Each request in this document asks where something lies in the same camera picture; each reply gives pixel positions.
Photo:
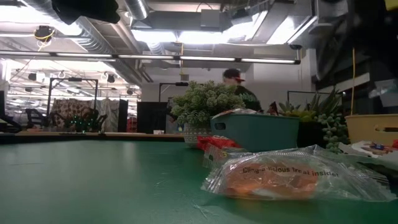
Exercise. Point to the brown peanut candy bar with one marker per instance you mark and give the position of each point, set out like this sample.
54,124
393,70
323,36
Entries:
273,109
239,111

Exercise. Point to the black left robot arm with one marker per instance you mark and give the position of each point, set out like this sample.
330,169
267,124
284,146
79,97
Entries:
87,11

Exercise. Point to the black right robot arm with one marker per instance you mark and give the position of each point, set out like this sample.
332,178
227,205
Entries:
373,31

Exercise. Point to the white candy wrapper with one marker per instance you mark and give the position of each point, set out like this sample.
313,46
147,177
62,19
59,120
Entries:
370,148

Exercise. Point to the pale succulent in patterned pot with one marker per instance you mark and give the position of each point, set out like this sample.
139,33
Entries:
205,99

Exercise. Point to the red KitKat bar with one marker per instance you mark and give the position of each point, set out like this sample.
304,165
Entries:
395,143
217,142

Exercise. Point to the black partition panel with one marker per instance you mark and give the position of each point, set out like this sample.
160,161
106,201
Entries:
152,116

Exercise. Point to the teal plastic basket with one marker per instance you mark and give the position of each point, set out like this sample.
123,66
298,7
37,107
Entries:
258,132

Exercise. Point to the narrow black panel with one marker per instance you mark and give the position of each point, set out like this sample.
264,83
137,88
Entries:
122,115

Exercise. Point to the green table mat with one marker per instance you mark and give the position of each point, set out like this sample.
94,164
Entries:
124,174

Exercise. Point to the mixed succulents in black pot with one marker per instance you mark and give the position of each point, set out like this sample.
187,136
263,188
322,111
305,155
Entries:
323,105

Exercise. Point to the long LED light bar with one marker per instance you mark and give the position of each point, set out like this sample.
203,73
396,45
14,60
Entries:
84,55

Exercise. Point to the patterned fabric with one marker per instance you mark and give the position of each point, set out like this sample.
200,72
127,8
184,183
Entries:
66,105

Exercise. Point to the yellow plastic basket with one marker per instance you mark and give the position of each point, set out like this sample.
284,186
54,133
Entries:
370,127

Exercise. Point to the grey monitor screen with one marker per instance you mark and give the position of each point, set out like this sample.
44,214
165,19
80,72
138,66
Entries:
388,93

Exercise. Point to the black metal rig frame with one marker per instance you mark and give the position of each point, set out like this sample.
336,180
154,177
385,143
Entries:
160,93
49,99

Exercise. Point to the black ceiling camera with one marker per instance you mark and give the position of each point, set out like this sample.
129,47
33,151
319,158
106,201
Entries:
295,47

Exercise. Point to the silver ventilation duct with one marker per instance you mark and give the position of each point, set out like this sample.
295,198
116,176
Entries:
93,40

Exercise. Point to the black aluminium table frame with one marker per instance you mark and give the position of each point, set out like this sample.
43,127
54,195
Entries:
46,140

